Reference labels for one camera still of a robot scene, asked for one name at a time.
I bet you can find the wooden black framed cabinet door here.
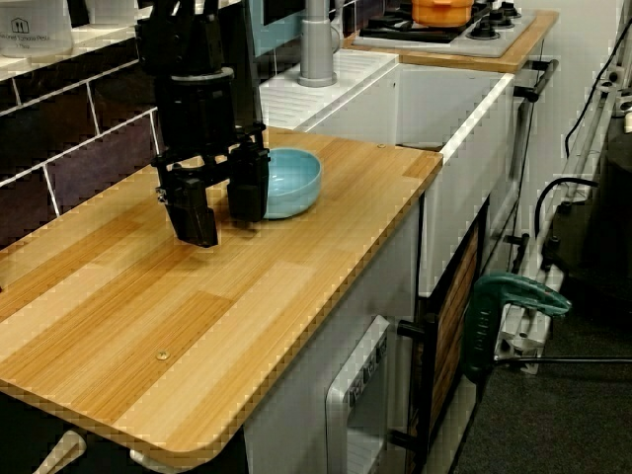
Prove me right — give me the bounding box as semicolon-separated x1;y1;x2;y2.
419;197;493;474

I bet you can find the thin black hanging cable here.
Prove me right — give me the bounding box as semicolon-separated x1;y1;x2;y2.
564;0;632;160

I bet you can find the black oven handle bar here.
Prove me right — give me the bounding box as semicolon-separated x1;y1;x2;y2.
513;58;560;104

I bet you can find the black burner grate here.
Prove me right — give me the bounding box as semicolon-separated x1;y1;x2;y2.
359;10;476;43

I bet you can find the cream shelf board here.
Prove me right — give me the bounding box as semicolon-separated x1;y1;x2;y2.
0;12;149;68

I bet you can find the aluminium extrusion frame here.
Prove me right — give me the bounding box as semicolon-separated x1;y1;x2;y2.
493;37;632;374

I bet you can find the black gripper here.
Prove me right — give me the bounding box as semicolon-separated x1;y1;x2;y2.
151;66;273;249

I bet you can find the light blue ceramic bowl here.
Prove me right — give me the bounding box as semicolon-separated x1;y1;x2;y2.
261;146;323;221

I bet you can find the teal box with black window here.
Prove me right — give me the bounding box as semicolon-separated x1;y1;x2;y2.
249;0;310;58

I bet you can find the white cabinet handle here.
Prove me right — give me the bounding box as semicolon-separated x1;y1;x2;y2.
32;429;89;474
128;447;164;468

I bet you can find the gray toy dishwasher panel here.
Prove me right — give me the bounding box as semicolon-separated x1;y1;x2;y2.
324;315;391;474

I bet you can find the white toy sink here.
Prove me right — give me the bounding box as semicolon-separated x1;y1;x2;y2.
259;48;517;298

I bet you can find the thick black looped cable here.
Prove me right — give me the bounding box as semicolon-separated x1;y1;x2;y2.
534;177;599;263

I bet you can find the wooden kitchen countertop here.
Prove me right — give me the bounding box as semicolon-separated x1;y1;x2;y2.
0;125;444;463

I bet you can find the gray toy stove top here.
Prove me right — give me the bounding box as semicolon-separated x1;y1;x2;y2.
353;0;537;58

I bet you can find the orange toy pot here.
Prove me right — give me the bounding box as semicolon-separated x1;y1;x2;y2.
410;0;474;29

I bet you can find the white kitchen cabinet body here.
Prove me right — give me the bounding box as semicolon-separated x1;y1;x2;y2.
243;206;422;474

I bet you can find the green power drill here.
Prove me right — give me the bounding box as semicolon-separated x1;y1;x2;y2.
462;274;573;382

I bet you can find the wooden countertop under stove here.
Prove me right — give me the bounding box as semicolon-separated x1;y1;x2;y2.
343;9;560;75

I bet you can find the white plastic jar with lid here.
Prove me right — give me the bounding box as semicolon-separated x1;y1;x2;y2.
0;0;74;59

